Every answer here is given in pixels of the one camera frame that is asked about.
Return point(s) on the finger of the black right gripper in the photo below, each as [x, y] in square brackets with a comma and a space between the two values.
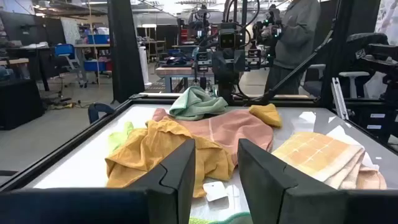
[254, 58]
[202, 61]

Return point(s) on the silver aluminium bar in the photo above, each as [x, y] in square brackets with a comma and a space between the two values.
[339, 99]

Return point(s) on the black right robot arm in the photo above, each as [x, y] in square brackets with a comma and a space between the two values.
[225, 93]

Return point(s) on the black vertical partition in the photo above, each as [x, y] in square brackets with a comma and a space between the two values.
[124, 56]

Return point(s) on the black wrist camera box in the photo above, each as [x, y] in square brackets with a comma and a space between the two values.
[228, 39]

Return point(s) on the person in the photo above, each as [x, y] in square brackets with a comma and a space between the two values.
[295, 40]

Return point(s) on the black aluminium table frame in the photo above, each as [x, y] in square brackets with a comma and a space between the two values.
[152, 100]

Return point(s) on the lime green towel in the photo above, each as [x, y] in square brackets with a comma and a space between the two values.
[117, 140]
[217, 220]

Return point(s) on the grey chair white armrests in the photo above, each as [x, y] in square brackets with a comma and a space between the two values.
[353, 74]

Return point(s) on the wooden workbench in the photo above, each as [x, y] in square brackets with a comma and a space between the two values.
[177, 71]

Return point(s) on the yellow beige checked towel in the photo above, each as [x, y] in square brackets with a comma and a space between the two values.
[314, 152]

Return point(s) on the salmon pink towel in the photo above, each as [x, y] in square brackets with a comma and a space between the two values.
[230, 127]

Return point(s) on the small mustard yellow towel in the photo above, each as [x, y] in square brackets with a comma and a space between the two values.
[267, 114]

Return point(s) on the black cabinet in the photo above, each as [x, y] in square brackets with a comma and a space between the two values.
[18, 102]

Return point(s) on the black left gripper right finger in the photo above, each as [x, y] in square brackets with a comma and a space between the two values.
[273, 199]

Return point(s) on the large mustard yellow towel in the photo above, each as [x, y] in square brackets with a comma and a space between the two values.
[149, 149]

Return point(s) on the blue office chair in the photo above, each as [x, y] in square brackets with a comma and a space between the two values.
[64, 49]

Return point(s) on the black office chair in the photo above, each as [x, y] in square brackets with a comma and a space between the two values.
[367, 40]

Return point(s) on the blue storage bin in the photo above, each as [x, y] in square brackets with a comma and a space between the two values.
[94, 66]
[98, 39]

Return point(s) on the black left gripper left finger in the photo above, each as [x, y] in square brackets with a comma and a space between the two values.
[161, 199]

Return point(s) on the mint green towel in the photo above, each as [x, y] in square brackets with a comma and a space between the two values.
[194, 105]

